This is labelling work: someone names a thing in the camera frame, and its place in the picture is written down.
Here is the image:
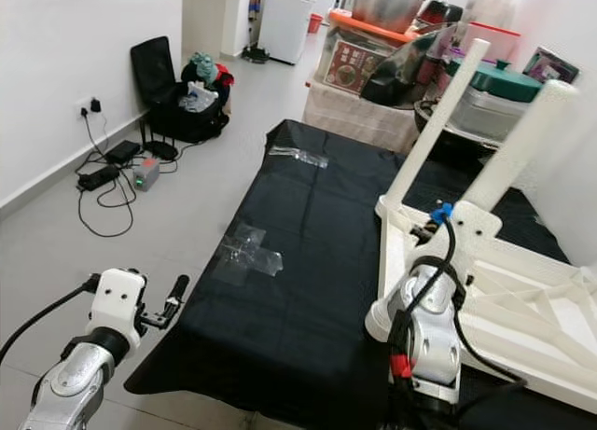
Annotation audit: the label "red printed carton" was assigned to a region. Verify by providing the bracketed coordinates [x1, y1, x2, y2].
[324, 40, 383, 93]

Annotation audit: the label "red stuffed toy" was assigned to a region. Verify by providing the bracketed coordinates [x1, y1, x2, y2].
[213, 62, 236, 86]

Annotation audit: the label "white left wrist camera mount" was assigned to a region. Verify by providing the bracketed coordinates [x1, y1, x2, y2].
[89, 269, 147, 349]

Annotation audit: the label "green stuffed toy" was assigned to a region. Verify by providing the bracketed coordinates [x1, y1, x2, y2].
[188, 50, 217, 81]

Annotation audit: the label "white plastic table top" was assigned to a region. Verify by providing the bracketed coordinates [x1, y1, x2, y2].
[366, 195, 597, 414]

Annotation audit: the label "black power adapter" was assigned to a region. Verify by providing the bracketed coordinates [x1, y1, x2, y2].
[104, 139, 143, 165]

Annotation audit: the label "black rice cooker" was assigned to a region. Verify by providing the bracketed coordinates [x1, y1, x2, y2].
[415, 1, 465, 28]

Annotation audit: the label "black tablecloth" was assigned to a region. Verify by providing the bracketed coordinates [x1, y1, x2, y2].
[124, 119, 597, 430]

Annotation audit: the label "orange lidded storage box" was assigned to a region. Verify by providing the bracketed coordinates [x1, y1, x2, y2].
[315, 10, 416, 93]

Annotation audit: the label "black power strip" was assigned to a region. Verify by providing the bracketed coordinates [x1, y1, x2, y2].
[77, 165, 120, 191]

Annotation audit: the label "dark green slippers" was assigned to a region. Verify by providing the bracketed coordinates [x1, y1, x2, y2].
[240, 45, 270, 64]

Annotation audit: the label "white plastic bag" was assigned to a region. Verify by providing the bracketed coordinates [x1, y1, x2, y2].
[179, 80, 220, 114]

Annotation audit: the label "white fridge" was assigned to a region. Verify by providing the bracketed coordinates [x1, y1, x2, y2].
[258, 0, 316, 65]

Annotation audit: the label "pink box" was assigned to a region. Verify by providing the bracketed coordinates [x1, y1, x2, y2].
[465, 21, 521, 62]

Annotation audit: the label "clear plastic storage box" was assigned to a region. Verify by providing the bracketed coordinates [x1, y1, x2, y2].
[443, 90, 528, 142]

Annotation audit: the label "black bag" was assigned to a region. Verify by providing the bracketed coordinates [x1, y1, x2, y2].
[361, 27, 463, 106]

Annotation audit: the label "black charger cable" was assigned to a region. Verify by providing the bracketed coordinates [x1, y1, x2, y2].
[76, 113, 192, 238]

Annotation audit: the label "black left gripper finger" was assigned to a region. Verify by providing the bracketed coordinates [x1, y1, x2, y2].
[162, 274, 192, 322]

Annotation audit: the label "green pot with lid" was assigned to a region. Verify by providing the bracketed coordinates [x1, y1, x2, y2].
[448, 59, 542, 103]

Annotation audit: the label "beige cloth covered bench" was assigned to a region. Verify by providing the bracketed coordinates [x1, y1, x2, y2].
[303, 80, 421, 154]

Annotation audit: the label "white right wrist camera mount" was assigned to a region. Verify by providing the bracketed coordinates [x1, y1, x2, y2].
[438, 201, 503, 268]

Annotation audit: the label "black wok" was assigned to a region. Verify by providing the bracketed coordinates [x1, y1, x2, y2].
[415, 99, 500, 165]

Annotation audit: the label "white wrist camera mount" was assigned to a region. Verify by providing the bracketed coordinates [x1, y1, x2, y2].
[89, 269, 147, 349]
[438, 201, 503, 268]

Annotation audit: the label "translucent white container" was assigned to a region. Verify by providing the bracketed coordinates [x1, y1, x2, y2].
[466, 0, 523, 25]

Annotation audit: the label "black folding chair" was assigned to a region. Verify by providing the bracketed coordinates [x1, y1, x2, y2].
[131, 35, 229, 144]

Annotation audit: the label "black wifi router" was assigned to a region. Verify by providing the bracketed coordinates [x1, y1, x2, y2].
[140, 118, 180, 160]

